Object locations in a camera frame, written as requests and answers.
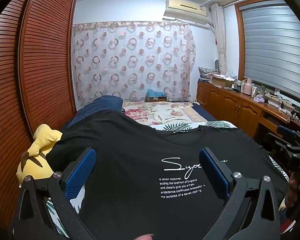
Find blue-topped cardboard box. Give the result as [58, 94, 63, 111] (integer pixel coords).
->
[145, 89, 167, 102]

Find open cardboard box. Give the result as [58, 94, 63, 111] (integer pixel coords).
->
[211, 75, 235, 88]

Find navy blue folded garment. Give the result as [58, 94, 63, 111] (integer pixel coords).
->
[61, 95, 124, 130]

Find long wooden cabinet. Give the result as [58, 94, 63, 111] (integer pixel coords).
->
[197, 80, 300, 150]

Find black printed t-shirt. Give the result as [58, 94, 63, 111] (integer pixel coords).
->
[45, 110, 290, 240]

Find beige tied window curtain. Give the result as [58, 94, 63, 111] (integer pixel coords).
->
[211, 3, 228, 75]

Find pink thermos jug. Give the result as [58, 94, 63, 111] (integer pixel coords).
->
[244, 78, 253, 95]

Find circle-patterned sheer curtain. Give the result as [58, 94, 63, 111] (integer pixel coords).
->
[72, 21, 197, 105]

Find yellow plush toy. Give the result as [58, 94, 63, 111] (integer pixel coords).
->
[17, 124, 63, 188]

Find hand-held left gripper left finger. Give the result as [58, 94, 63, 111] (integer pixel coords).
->
[11, 147, 98, 240]

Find person's right hand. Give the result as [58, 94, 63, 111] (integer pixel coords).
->
[284, 172, 300, 213]

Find grey window blind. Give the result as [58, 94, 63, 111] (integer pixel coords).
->
[240, 0, 300, 98]

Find wall air conditioner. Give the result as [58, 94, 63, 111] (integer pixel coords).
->
[164, 0, 208, 25]

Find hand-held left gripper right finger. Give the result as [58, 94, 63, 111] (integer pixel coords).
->
[199, 147, 282, 240]

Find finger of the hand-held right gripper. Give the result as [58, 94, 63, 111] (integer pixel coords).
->
[276, 125, 300, 146]
[265, 133, 300, 156]

